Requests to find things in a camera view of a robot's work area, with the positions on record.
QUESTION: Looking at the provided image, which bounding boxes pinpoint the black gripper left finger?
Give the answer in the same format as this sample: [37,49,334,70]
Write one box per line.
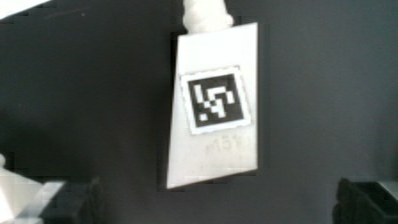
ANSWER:
[39,178,105,224]

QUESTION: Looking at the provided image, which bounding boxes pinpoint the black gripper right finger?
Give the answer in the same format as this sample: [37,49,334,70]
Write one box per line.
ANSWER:
[332,178,398,224]

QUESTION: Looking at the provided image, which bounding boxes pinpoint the white stool leg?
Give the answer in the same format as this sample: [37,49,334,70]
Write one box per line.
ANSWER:
[165,0,259,189]
[0,153,66,224]

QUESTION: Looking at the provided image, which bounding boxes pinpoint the white tag sheet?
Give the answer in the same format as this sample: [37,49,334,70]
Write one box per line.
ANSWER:
[0,0,50,19]

